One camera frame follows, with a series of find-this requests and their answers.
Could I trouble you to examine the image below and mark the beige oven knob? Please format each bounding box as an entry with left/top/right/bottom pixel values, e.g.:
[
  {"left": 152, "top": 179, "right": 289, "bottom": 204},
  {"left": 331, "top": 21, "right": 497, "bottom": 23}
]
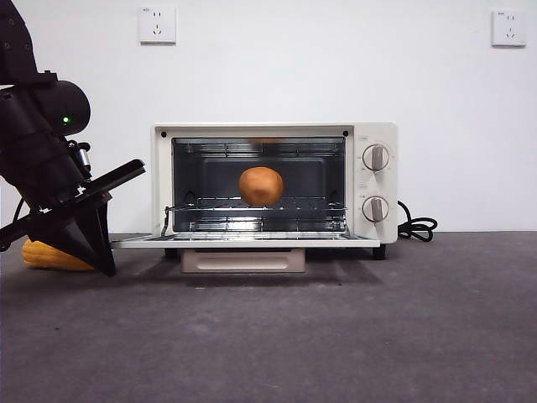
[
  {"left": 362, "top": 144, "right": 391, "bottom": 173},
  {"left": 362, "top": 195, "right": 391, "bottom": 224}
]

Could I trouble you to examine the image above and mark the metal wire oven rack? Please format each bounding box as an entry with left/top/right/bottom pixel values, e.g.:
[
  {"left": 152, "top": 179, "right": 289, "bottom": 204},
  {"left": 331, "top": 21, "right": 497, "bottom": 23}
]
[{"left": 164, "top": 204, "right": 349, "bottom": 215}]

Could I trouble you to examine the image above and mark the oven door with beige handle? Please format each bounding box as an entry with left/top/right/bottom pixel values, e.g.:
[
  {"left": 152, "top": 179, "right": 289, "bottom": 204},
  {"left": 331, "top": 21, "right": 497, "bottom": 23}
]
[{"left": 109, "top": 233, "right": 382, "bottom": 275}]

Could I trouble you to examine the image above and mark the brown potato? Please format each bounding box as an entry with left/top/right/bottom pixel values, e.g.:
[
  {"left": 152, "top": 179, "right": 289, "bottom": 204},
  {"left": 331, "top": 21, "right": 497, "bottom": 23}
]
[{"left": 238, "top": 165, "right": 284, "bottom": 207}]

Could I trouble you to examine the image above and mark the yellow corn cob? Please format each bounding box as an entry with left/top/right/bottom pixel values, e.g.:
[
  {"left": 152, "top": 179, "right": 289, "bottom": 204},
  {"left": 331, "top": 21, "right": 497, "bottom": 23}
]
[{"left": 22, "top": 238, "right": 100, "bottom": 273}]

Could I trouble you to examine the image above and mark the white wall socket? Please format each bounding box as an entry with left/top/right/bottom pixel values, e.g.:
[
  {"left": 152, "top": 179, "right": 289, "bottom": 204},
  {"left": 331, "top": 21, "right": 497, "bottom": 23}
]
[
  {"left": 491, "top": 10, "right": 528, "bottom": 49},
  {"left": 138, "top": 6, "right": 177, "bottom": 46}
]

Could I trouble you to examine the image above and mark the black oven power cable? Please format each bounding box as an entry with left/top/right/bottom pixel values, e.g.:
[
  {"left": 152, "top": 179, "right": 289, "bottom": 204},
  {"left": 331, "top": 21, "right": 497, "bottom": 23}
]
[{"left": 396, "top": 199, "right": 439, "bottom": 243}]

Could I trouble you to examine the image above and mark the cream toaster oven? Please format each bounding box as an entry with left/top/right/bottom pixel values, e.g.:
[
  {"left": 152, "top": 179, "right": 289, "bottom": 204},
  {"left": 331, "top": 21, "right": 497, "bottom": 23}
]
[{"left": 151, "top": 121, "right": 399, "bottom": 261}]

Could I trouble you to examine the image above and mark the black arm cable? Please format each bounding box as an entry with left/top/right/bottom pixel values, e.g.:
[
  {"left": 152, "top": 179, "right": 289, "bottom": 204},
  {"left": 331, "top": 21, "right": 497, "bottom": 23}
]
[{"left": 10, "top": 196, "right": 27, "bottom": 228}]

